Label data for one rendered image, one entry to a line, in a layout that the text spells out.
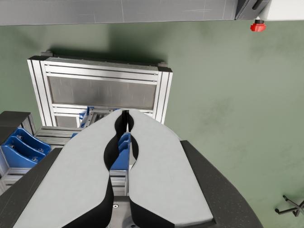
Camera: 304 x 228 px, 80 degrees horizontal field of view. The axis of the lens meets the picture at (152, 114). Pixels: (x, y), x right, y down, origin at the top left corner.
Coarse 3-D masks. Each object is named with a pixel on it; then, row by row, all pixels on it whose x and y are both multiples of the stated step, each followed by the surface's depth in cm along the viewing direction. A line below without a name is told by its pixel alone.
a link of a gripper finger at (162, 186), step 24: (144, 120) 10; (144, 144) 9; (168, 144) 9; (144, 168) 8; (168, 168) 7; (144, 192) 7; (168, 192) 7; (192, 192) 7; (144, 216) 6; (168, 216) 6; (192, 216) 6
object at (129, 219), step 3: (129, 216) 50; (126, 219) 50; (129, 219) 49; (132, 219) 48; (123, 222) 51; (126, 222) 49; (129, 222) 48; (132, 222) 48; (123, 225) 50; (126, 225) 49; (129, 225) 48; (132, 225) 49; (135, 225) 48
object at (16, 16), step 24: (0, 0) 30; (24, 0) 30; (48, 0) 30; (72, 0) 31; (96, 0) 31; (120, 0) 31; (144, 0) 31; (168, 0) 32; (192, 0) 32; (216, 0) 32; (0, 24) 32; (24, 24) 32; (48, 24) 32
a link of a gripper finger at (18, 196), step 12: (48, 156) 8; (36, 168) 8; (48, 168) 8; (24, 180) 7; (36, 180) 7; (12, 192) 7; (24, 192) 7; (0, 204) 6; (12, 204) 6; (24, 204) 6; (0, 216) 6; (12, 216) 6
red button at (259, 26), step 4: (256, 20) 48; (260, 20) 47; (252, 24) 50; (256, 24) 48; (260, 24) 48; (264, 24) 48; (252, 28) 49; (256, 28) 48; (260, 28) 48; (264, 28) 48
